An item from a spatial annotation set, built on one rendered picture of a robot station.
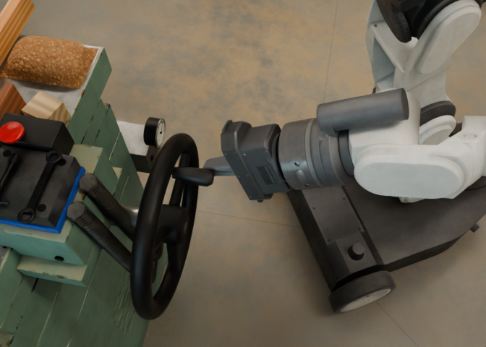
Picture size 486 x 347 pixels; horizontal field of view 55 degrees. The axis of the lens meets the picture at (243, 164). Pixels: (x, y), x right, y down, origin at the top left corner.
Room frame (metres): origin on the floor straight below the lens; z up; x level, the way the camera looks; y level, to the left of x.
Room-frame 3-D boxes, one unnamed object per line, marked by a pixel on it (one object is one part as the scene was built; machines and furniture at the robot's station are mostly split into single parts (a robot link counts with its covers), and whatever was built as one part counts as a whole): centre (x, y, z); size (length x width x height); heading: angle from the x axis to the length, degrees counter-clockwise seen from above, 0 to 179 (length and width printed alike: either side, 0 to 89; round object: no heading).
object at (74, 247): (0.28, 0.27, 0.91); 0.15 x 0.14 x 0.09; 169
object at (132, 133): (0.59, 0.26, 0.58); 0.12 x 0.08 x 0.08; 79
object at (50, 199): (0.29, 0.26, 0.99); 0.13 x 0.11 x 0.06; 169
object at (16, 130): (0.32, 0.28, 1.02); 0.03 x 0.03 x 0.01
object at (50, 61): (0.55, 0.32, 0.92); 0.14 x 0.09 x 0.04; 79
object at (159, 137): (0.57, 0.19, 0.65); 0.06 x 0.04 x 0.08; 169
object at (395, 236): (0.71, -0.49, 0.19); 0.64 x 0.52 x 0.33; 109
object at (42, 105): (0.43, 0.30, 0.92); 0.05 x 0.04 x 0.04; 61
